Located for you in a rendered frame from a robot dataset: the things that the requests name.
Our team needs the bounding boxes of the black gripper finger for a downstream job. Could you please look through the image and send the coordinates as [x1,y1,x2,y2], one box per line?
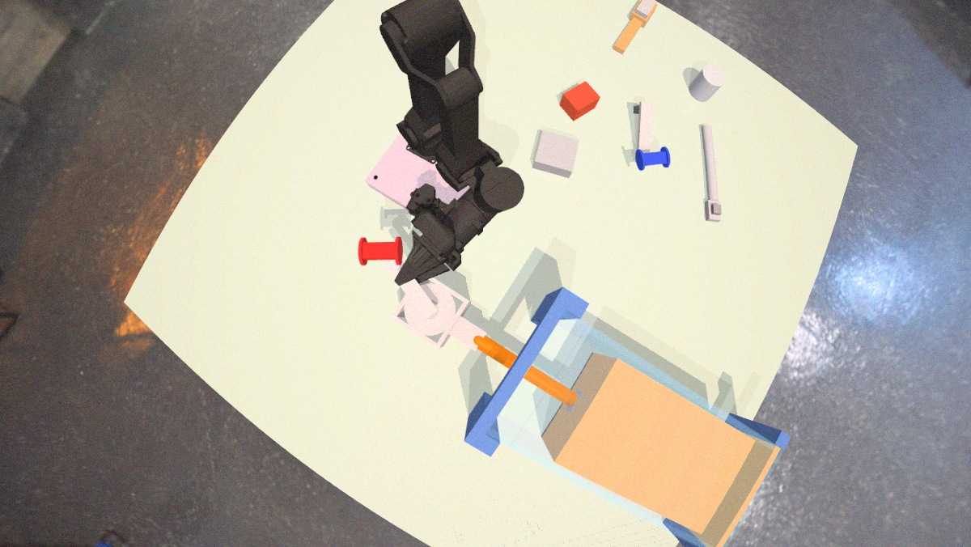
[394,231,445,286]
[415,264,450,284]

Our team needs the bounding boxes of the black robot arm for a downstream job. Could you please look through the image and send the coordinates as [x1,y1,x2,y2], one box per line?
[379,0,524,222]

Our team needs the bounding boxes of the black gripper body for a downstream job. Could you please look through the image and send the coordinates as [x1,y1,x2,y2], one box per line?
[411,197,488,271]

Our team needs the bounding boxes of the grey cylinder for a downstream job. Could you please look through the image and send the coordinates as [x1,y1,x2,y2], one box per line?
[689,64,726,102]

